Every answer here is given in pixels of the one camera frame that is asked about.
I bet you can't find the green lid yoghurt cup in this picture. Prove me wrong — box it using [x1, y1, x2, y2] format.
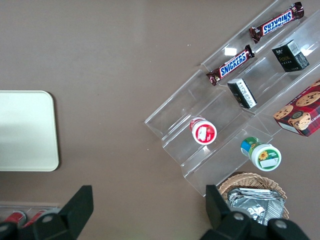
[240, 136, 283, 173]

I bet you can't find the small black box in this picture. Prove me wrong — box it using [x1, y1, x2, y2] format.
[226, 77, 258, 110]
[271, 39, 311, 73]

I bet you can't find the red lid yoghurt cup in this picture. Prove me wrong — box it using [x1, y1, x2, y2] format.
[188, 115, 218, 146]

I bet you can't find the silver foil packet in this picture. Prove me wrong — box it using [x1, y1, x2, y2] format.
[225, 187, 286, 227]

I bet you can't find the clear acrylic step stand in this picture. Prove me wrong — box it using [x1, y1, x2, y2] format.
[144, 0, 320, 197]

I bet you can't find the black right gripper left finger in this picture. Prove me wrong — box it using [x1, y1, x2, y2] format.
[32, 184, 95, 240]

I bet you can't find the red cola bottle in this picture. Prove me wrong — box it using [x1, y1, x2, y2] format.
[22, 209, 51, 229]
[1, 210, 27, 225]

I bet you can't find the Snickers chocolate bar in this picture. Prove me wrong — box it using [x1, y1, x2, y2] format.
[205, 44, 256, 87]
[248, 1, 305, 45]

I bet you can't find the red cookie box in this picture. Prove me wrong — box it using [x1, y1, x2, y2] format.
[272, 79, 320, 138]

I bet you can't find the cream plastic tray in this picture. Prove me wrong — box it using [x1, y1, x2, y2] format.
[0, 90, 60, 173]

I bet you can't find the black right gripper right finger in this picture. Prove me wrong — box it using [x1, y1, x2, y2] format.
[201, 184, 252, 240]

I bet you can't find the light wicker basket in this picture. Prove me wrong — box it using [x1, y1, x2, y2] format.
[217, 171, 291, 227]

